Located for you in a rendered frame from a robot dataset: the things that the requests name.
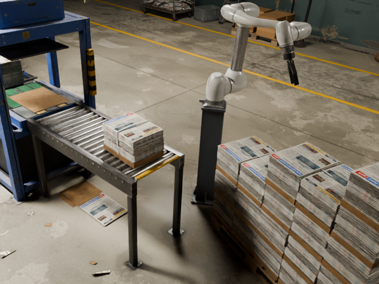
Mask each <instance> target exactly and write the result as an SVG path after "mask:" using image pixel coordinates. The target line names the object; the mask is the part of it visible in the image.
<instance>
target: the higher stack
mask: <svg viewBox="0 0 379 284"><path fill-rule="evenodd" d="M373 163H374V162H372V164H371V165H369V166H365V167H362V168H359V169H357V170H354V171H352V172H351V173H350V176H349V180H348V183H347V187H346V192H345V196H344V197H343V198H342V199H343V200H345V201H346V202H347V203H349V204H350V205H352V206H353V207H354V208H356V209H357V210H359V211H360V212H361V213H363V214H364V215H365V216H367V217H369V218H370V219H371V220H373V221H374V222H375V223H377V224H378V225H379V162H377V163H374V165H373ZM339 208H340V209H339V210H338V214H337V216H336V220H335V222H336V223H335V225H334V229H333V231H334V232H335V233H336V234H337V235H338V236H340V237H341V238H342V239H343V240H344V241H346V242H347V243H348V244H349V245H350V246H352V247H353V248H354V249H356V251H358V252H359V253H361V254H362V255H363V256H364V257H365V258H367V259H368V260H369V261H370V262H372V263H373V264H374V263H376V262H378V261H379V232H377V231H376V230H374V229H373V228H371V227H370V226H369V225H368V224H366V223H365V222H363V221H362V220H360V219H359V218H358V217H356V216H355V215H354V214H352V213H351V212H350V211H348V210H347V209H345V208H344V207H342V206H340V207H339ZM328 243H329V244H328V248H327V250H326V251H325V254H324V257H323V258H324V261H326V262H327V263H328V264H329V265H330V266H331V267H332V268H333V269H335V270H336V271H337V272H338V273H339V274H340V275H341V276H342V277H343V278H345V279H346V280H347V281H348V282H349V283H351V284H378V283H379V265H378V266H376V267H374V268H373V269H370V268H369V267H367V266H366V265H365V264H364V263H363V262H361V261H360V260H359V259H358V258H357V257H356V256H354V255H353V254H352V253H351V252H349V251H348V250H347V249H345V248H344V247H343V246H342V245H341V244H340V243H338V242H337V241H336V240H335V239H334V238H332V237H330V238H329V241H328ZM317 278H318V280H317V283H316V284H343V283H342V282H341V281H340V280H339V279H337V278H336V277H335V276H334V275H333V274H332V273H331V272H330V271H329V270H328V269H326V268H325V267H324V266H323V265H321V267H320V272H319V274H318V277H317Z"/></svg>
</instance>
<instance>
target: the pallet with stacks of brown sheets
mask: <svg viewBox="0 0 379 284"><path fill-rule="evenodd" d="M259 10H260V13H259V16H258V17H257V18H260V19H268V20H276V21H285V20H287V21H288V22H289V23H291V22H292V21H294V18H295V14H292V13H288V12H284V11H278V10H276V11H272V10H273V9H269V8H264V7H259ZM236 31H237V23H236V25H235V28H232V30H231V34H232V35H236ZM249 34H251V37H248V39H251V40H254V41H258V42H262V43H266V44H269V45H273V46H279V43H278V41H277V37H276V29H274V28H263V27H257V26H251V27H250V29H249ZM258 36H260V37H264V38H268V39H271V42H266V41H263V40H260V39H258Z"/></svg>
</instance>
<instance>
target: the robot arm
mask: <svg viewBox="0 0 379 284"><path fill-rule="evenodd" d="M259 13H260V10H259V7H258V6H257V5H255V4H254V3H251V2H243V3H237V4H232V5H224V6H223V7H222V8H221V15H222V16H223V17H224V18H225V19H226V20H228V21H231V22H233V23H237V31H236V38H235V44H234V48H233V54H232V61H231V67H230V68H228V69H227V71H226V73H225V75H224V74H223V73H220V72H215V73H212V74H211V75H210V76H209V78H208V81H207V85H206V98H204V99H200V100H199V102H201V103H204V105H203V107H204V108H216V109H224V103H225V102H226V100H225V99H224V96H226V95H227V94H232V93H235V92H238V91H241V90H242V89H244V88H245V87H246V85H247V82H248V80H247V77H246V75H245V72H244V71H243V69H242V68H243V62H244V56H245V51H246V45H247V41H248V35H249V29H250V27H251V26H257V27H263V28H274V29H276V37H277V41H278V43H279V45H280V49H281V54H283V58H284V60H287V65H288V73H289V76H290V81H291V84H294V85H298V84H299V81H298V77H297V71H296V67H295V64H294V60H292V58H295V54H294V52H293V51H295V49H294V43H293V41H298V40H301V39H304V38H306V37H308V36H309V35H310V34H311V30H312V29H311V25H310V24H308V23H303V22H297V21H292V22H291V23H289V22H288V21H287V20H285V21H276V20H268V19H260V18H257V17H258V16H259Z"/></svg>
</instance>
